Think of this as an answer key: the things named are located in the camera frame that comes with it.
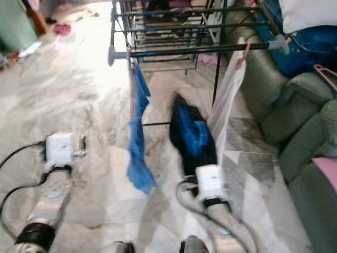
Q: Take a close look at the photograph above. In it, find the black garment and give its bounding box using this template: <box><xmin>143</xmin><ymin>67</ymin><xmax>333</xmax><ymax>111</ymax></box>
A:
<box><xmin>168</xmin><ymin>92</ymin><xmax>218</xmax><ymax>177</ymax></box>

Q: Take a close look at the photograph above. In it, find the pink plastic hanger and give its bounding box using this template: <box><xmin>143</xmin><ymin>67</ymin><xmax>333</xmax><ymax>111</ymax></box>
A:
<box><xmin>313</xmin><ymin>63</ymin><xmax>337</xmax><ymax>93</ymax></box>
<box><xmin>236</xmin><ymin>40</ymin><xmax>252</xmax><ymax>66</ymax></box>

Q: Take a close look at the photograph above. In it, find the blue t-shirt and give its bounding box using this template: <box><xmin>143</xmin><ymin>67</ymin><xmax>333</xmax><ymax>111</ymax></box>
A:
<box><xmin>126</xmin><ymin>61</ymin><xmax>157</xmax><ymax>194</ymax></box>

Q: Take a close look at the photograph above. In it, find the grey robot left leg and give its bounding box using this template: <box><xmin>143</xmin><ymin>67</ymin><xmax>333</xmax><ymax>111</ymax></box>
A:
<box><xmin>102</xmin><ymin>241</ymin><xmax>136</xmax><ymax>253</ymax></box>

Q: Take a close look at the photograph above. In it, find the black metal drying rack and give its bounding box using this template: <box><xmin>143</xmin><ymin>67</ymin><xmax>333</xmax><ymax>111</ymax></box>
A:
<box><xmin>108</xmin><ymin>0</ymin><xmax>290</xmax><ymax>127</ymax></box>

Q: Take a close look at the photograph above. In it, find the white shirt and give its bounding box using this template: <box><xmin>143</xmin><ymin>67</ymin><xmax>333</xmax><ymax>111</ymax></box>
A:
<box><xmin>208</xmin><ymin>38</ymin><xmax>249</xmax><ymax>153</ymax></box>

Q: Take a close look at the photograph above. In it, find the white paper sheet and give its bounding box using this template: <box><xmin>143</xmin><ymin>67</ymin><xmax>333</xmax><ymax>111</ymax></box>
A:
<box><xmin>18</xmin><ymin>41</ymin><xmax>42</xmax><ymax>57</ymax></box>

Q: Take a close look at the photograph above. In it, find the dark pink floor cloth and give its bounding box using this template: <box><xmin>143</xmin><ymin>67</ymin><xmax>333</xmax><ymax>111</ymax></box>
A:
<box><xmin>54</xmin><ymin>24</ymin><xmax>72</xmax><ymax>36</ymax></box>

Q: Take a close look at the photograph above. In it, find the green sofa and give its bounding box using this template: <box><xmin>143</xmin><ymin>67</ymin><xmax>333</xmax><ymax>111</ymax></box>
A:
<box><xmin>221</xmin><ymin>5</ymin><xmax>337</xmax><ymax>253</ymax></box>

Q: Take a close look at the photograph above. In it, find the light pink cloth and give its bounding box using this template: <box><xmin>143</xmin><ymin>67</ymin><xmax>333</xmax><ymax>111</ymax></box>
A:
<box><xmin>197</xmin><ymin>53</ymin><xmax>216</xmax><ymax>66</ymax></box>

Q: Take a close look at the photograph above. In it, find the green cabinet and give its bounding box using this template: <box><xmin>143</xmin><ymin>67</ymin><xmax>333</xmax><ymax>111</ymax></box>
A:
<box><xmin>0</xmin><ymin>0</ymin><xmax>38</xmax><ymax>52</ymax></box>

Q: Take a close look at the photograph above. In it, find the pink cushion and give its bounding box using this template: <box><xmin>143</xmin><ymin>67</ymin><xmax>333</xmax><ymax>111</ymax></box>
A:
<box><xmin>313</xmin><ymin>157</ymin><xmax>337</xmax><ymax>193</ymax></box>

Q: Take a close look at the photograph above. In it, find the white pillow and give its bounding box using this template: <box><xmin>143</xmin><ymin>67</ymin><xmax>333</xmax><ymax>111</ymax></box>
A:
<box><xmin>278</xmin><ymin>0</ymin><xmax>337</xmax><ymax>34</ymax></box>

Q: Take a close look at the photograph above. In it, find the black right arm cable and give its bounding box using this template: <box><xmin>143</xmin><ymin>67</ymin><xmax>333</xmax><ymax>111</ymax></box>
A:
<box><xmin>175</xmin><ymin>177</ymin><xmax>256</xmax><ymax>253</ymax></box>

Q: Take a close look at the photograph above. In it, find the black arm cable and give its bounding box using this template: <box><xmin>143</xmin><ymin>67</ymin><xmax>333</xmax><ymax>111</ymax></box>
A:
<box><xmin>0</xmin><ymin>141</ymin><xmax>45</xmax><ymax>240</ymax></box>
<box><xmin>175</xmin><ymin>177</ymin><xmax>256</xmax><ymax>253</ymax></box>

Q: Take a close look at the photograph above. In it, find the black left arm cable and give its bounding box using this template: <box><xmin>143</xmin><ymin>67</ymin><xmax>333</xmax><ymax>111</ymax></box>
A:
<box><xmin>0</xmin><ymin>141</ymin><xmax>45</xmax><ymax>240</ymax></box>

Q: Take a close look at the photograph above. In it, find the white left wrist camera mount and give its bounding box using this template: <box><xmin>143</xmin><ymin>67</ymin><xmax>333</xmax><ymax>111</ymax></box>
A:
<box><xmin>46</xmin><ymin>133</ymin><xmax>75</xmax><ymax>168</ymax></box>

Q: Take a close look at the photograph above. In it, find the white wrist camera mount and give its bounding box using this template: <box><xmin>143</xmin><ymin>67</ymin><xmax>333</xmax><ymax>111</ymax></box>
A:
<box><xmin>196</xmin><ymin>164</ymin><xmax>228</xmax><ymax>201</ymax></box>
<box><xmin>46</xmin><ymin>133</ymin><xmax>75</xmax><ymax>168</ymax></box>

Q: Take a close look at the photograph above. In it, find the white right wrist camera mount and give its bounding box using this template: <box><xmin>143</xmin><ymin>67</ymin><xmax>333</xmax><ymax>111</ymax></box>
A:
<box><xmin>196</xmin><ymin>164</ymin><xmax>228</xmax><ymax>201</ymax></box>

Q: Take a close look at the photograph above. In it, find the brown wooden door frame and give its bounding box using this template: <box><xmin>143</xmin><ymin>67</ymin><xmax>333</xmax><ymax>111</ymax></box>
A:
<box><xmin>25</xmin><ymin>0</ymin><xmax>49</xmax><ymax>35</ymax></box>

